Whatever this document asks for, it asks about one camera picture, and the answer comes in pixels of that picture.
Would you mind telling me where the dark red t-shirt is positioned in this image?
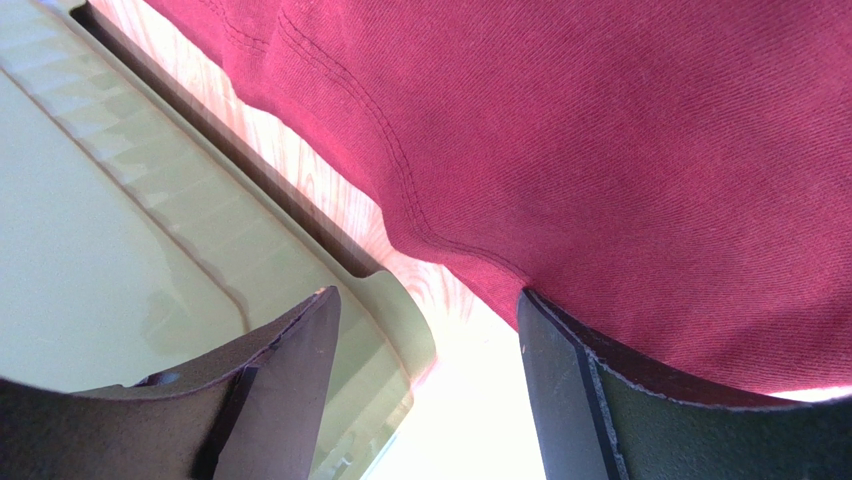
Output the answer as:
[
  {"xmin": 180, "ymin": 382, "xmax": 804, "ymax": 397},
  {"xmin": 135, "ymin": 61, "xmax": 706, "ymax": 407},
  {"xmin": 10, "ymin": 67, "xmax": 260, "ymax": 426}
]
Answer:
[{"xmin": 154, "ymin": 1, "xmax": 851, "ymax": 393}]

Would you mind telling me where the green plastic laundry basket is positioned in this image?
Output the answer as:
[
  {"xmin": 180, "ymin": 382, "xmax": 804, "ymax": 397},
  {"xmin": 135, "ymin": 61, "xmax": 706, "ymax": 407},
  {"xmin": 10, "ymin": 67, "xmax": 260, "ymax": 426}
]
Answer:
[{"xmin": 1, "ymin": 1, "xmax": 435, "ymax": 479}]

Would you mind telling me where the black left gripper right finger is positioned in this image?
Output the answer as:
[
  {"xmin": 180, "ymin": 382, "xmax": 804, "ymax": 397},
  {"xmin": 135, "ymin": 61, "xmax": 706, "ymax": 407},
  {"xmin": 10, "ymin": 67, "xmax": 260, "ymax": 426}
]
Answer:
[{"xmin": 517, "ymin": 289, "xmax": 851, "ymax": 479}]

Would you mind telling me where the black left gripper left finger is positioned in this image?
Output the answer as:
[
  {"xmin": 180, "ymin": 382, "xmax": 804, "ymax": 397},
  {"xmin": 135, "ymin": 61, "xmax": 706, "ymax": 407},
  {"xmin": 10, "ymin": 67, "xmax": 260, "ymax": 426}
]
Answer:
[{"xmin": 1, "ymin": 287, "xmax": 341, "ymax": 479}]

